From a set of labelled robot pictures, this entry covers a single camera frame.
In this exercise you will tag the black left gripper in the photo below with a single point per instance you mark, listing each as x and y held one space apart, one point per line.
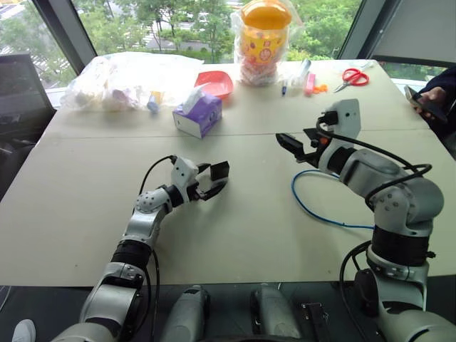
199 192

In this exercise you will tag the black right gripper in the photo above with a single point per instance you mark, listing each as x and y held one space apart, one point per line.
312 149

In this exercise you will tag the small black box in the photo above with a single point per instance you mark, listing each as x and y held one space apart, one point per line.
219 171

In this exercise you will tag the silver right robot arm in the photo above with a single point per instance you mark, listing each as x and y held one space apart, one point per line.
392 192

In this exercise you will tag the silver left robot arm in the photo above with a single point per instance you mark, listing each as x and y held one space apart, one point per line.
139 228

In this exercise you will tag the purple tissue box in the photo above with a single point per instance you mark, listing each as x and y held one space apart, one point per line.
199 117

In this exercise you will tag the bystander hand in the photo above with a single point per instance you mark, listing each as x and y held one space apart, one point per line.
432 98

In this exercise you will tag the blue pen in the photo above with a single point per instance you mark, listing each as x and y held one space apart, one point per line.
284 89

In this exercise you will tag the pink plastic stick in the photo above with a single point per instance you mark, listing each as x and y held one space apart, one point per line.
309 85

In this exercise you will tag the small orange caps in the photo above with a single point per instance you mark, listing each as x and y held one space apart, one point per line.
320 89

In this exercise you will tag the small blue yellow bottle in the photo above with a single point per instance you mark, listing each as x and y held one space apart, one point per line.
155 101

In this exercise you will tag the red plastic bowl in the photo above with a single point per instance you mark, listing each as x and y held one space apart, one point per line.
215 82

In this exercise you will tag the orange lidded candy jar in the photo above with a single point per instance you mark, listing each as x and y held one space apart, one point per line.
261 42

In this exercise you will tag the yellow jar in plastic bag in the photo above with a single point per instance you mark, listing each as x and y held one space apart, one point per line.
292 32

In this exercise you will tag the dark smartphone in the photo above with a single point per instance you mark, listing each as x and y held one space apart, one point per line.
413 98

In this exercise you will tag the large clear plastic bag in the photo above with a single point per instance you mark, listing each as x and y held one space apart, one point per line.
117 82

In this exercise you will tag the grey rounded robot leg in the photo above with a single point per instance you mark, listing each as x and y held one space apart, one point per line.
185 313
274 313

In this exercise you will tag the bystander dark sleeve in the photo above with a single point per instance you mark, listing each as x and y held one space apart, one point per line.
445 80

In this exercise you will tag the black office chair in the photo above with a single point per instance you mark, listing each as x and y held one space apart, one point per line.
19 89

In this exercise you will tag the white shoe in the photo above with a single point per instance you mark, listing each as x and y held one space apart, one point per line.
24 331

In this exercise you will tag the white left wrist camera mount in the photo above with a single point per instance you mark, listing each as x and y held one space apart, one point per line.
183 173

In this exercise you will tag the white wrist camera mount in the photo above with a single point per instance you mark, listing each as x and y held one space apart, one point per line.
183 173
347 117

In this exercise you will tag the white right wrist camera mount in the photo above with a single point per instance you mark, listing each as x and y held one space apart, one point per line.
347 117

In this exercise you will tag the dark window frame post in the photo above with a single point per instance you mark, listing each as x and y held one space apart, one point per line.
64 32
360 28

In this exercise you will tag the black bracket below table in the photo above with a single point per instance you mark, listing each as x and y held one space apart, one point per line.
317 320

